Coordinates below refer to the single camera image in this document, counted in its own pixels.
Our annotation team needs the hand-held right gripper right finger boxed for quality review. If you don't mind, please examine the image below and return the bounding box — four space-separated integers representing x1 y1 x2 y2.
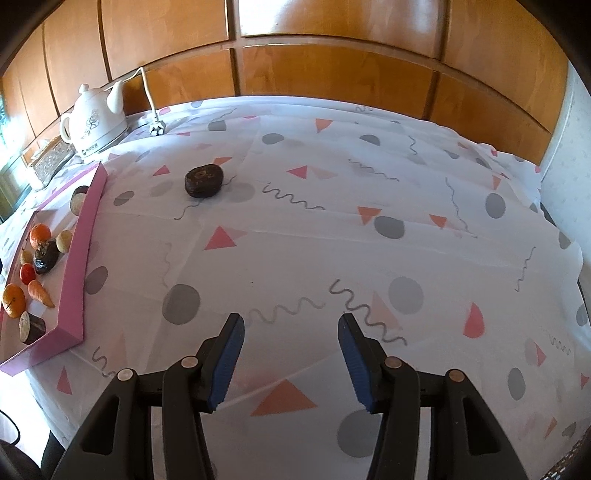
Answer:
337 314 529 480

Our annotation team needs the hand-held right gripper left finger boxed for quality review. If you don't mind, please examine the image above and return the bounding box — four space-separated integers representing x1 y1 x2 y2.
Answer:
51 313 245 480

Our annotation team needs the pink cardboard box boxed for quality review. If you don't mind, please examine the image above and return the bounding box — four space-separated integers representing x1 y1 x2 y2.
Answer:
0 161 108 377

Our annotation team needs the round dark brown tuber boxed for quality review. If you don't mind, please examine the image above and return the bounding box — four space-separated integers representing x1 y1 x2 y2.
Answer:
185 164 225 198

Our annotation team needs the dark purple cut yam piece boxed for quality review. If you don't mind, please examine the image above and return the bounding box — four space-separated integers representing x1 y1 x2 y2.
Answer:
69 185 90 215
18 312 47 346

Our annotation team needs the small carrot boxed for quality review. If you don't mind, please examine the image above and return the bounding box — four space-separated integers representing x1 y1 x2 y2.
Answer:
28 280 56 308

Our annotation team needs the large dark brown tuber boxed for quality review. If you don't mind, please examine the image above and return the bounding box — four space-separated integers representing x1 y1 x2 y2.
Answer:
33 240 61 275

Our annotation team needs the orange with stem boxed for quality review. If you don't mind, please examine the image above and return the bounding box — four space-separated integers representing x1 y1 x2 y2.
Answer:
2 283 27 320

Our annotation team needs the brown wicker chair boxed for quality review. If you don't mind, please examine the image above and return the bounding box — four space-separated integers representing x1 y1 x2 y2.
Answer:
545 443 591 480

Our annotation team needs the white ceramic electric kettle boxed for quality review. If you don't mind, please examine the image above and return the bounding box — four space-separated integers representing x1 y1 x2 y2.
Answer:
60 83 127 155

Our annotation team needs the silver patterned tissue box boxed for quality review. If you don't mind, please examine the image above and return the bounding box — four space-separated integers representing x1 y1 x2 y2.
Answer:
30 138 75 188

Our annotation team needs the dark glass panel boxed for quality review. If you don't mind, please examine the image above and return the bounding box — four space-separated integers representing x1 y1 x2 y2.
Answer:
0 152 33 222

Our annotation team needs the black cable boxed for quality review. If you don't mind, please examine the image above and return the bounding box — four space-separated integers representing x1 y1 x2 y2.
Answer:
0 408 21 446

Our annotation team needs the white power cable with plug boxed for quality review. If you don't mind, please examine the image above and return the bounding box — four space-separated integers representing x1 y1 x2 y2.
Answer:
122 67 167 136

